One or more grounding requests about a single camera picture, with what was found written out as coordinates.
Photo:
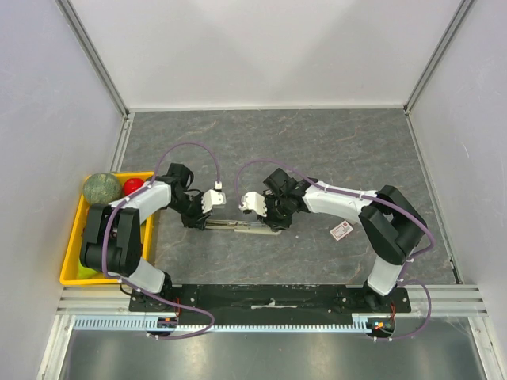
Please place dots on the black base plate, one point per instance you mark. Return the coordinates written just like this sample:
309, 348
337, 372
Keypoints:
343, 298

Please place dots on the green pear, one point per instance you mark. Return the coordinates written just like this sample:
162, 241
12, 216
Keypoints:
84, 272

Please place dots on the silver and black stapler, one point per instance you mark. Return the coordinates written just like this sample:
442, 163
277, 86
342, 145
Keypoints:
243, 227

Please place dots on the yellow plastic bin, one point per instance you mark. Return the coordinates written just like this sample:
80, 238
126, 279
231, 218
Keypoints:
70, 262

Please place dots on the red white staple box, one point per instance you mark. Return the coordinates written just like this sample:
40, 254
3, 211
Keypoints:
341, 230

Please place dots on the grey cable duct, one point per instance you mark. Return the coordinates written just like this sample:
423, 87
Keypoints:
155, 324

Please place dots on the red apple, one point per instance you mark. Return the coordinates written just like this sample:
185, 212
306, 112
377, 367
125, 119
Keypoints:
131, 185

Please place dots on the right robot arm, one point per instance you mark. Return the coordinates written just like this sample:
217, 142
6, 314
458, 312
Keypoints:
393, 227

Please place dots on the green striped melon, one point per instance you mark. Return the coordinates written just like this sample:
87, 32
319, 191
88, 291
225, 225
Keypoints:
102, 188

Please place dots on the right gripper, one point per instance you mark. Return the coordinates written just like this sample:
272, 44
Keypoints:
276, 221

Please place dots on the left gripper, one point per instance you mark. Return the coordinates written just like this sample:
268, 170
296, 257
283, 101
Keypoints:
197, 220

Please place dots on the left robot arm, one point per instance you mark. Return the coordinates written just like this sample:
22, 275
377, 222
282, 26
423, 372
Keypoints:
124, 253

